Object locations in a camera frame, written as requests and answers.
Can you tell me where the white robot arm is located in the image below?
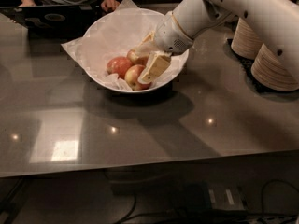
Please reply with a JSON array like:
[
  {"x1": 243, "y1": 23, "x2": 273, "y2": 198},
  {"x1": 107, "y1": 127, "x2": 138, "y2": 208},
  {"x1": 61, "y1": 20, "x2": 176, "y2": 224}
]
[{"x1": 135, "y1": 0, "x2": 299, "y2": 80}]

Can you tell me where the white paper liner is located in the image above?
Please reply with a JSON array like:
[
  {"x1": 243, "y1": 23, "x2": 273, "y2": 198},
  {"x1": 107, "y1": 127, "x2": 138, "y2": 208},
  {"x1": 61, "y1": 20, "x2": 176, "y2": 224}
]
[{"x1": 61, "y1": 0, "x2": 192, "y2": 92}]

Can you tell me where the person left hand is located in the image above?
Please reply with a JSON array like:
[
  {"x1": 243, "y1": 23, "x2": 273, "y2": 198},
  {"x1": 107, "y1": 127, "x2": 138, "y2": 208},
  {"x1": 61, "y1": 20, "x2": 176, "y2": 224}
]
[{"x1": 101, "y1": 0, "x2": 120, "y2": 13}]

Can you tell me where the red apple front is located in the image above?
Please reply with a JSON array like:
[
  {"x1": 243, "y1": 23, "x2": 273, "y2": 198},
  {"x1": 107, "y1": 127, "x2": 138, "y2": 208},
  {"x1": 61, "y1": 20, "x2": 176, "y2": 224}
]
[{"x1": 124, "y1": 64, "x2": 150, "y2": 91}]

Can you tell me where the paper plate stack front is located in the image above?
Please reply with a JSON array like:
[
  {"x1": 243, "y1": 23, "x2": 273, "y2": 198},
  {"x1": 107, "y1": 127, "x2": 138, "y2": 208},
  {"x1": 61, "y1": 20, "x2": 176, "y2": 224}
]
[{"x1": 251, "y1": 44, "x2": 299, "y2": 91}]

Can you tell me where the paper plate stack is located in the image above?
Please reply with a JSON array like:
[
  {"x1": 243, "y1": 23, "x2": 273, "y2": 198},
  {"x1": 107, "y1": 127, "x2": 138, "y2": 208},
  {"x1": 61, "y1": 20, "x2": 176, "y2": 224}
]
[
  {"x1": 231, "y1": 18, "x2": 263, "y2": 60},
  {"x1": 251, "y1": 44, "x2": 299, "y2": 91}
]

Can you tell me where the black cable under table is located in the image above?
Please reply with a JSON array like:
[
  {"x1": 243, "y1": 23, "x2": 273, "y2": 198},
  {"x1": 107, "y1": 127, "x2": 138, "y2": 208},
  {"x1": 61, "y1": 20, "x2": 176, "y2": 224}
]
[{"x1": 111, "y1": 168, "x2": 299, "y2": 224}]

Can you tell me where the red apple left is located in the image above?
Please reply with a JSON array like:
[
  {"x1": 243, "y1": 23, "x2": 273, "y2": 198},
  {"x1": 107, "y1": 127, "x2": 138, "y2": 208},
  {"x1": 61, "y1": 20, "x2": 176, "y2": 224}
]
[{"x1": 107, "y1": 56, "x2": 133, "y2": 78}]

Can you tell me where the red apple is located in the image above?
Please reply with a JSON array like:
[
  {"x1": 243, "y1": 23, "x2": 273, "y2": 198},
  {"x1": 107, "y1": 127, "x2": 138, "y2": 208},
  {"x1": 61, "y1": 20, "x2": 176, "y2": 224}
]
[
  {"x1": 124, "y1": 64, "x2": 150, "y2": 91},
  {"x1": 107, "y1": 56, "x2": 133, "y2": 78},
  {"x1": 127, "y1": 49, "x2": 149, "y2": 65}
]

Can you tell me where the white bowl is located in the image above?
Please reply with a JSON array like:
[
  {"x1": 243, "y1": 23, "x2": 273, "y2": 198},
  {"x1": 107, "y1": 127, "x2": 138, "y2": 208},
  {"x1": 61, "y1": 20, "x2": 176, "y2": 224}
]
[{"x1": 82, "y1": 8, "x2": 190, "y2": 94}]

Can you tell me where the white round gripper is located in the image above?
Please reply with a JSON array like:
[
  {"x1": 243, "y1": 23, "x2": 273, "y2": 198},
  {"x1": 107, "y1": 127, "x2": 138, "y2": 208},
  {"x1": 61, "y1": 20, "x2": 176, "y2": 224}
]
[{"x1": 134, "y1": 11, "x2": 193, "y2": 84}]

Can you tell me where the paper plate stack rear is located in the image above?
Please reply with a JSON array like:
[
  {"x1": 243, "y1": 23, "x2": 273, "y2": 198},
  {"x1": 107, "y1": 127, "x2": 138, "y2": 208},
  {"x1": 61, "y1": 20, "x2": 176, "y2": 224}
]
[{"x1": 231, "y1": 18, "x2": 263, "y2": 60}]

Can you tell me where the red apple back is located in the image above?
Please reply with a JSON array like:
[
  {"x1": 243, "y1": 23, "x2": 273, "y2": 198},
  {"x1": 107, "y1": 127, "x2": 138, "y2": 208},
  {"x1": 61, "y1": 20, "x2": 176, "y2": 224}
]
[{"x1": 127, "y1": 49, "x2": 149, "y2": 65}]

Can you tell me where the black tray under plates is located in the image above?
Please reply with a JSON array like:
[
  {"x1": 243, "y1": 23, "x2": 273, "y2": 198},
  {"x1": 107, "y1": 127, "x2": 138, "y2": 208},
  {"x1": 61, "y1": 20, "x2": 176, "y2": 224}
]
[{"x1": 227, "y1": 39, "x2": 292, "y2": 93}]

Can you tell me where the dark power brick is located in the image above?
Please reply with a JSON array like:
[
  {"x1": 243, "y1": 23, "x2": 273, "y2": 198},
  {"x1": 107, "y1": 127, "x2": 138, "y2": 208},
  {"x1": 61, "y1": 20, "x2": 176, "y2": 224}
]
[{"x1": 183, "y1": 182, "x2": 248, "y2": 213}]

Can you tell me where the black laptop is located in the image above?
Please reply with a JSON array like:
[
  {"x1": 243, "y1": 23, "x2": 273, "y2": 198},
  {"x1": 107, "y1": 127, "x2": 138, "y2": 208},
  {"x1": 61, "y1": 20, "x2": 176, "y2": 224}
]
[{"x1": 0, "y1": 5, "x2": 102, "y2": 37}]

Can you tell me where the person right hand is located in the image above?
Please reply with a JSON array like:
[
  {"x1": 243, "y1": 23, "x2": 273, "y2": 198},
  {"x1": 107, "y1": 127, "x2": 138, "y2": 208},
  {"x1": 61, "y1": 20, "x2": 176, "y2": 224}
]
[{"x1": 19, "y1": 0, "x2": 36, "y2": 7}]

